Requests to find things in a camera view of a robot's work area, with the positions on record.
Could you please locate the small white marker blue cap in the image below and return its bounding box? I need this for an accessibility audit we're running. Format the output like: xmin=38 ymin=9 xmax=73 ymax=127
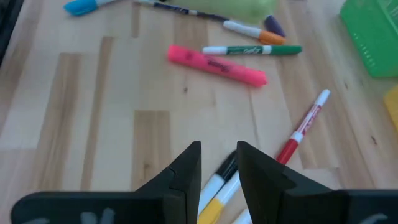
xmin=63 ymin=0 xmax=116 ymax=17

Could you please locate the small white marker orange cap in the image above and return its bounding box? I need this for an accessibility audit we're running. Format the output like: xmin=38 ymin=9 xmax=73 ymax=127
xmin=222 ymin=20 xmax=287 ymax=46

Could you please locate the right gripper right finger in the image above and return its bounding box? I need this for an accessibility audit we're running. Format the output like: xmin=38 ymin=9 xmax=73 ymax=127
xmin=236 ymin=141 xmax=333 ymax=224

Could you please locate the small white marker purple cap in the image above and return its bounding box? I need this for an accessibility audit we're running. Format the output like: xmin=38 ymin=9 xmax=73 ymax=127
xmin=264 ymin=14 xmax=286 ymax=38

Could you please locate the thin red marker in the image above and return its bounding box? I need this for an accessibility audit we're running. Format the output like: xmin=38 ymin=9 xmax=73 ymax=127
xmin=275 ymin=88 xmax=331 ymax=166

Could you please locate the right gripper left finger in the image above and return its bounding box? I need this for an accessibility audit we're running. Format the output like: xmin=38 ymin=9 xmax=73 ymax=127
xmin=135 ymin=141 xmax=202 ymax=224

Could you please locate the yellow-green highlighter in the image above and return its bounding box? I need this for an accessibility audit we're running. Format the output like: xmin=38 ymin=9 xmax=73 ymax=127
xmin=166 ymin=0 xmax=279 ymax=25

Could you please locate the yellow plastic basket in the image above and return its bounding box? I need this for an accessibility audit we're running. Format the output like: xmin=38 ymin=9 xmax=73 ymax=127
xmin=382 ymin=84 xmax=398 ymax=131

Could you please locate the thin green marker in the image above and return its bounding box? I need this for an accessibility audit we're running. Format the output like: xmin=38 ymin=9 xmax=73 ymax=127
xmin=201 ymin=44 xmax=303 ymax=57

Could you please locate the green plastic basket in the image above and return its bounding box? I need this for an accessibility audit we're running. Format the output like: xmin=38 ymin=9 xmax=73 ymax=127
xmin=339 ymin=0 xmax=398 ymax=78

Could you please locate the thin dark blue marker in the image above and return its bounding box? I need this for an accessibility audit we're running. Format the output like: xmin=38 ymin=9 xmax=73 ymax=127
xmin=133 ymin=0 xmax=229 ymax=22

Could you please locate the pink highlighter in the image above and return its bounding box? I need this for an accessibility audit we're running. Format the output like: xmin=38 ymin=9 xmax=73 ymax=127
xmin=166 ymin=44 xmax=269 ymax=88

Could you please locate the small white marker yellow cap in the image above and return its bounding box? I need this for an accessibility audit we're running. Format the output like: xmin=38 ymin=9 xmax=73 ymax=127
xmin=196 ymin=170 xmax=243 ymax=224

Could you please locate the small white marker black cap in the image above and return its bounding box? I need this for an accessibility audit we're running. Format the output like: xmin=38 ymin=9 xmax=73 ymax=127
xmin=197 ymin=149 xmax=240 ymax=217

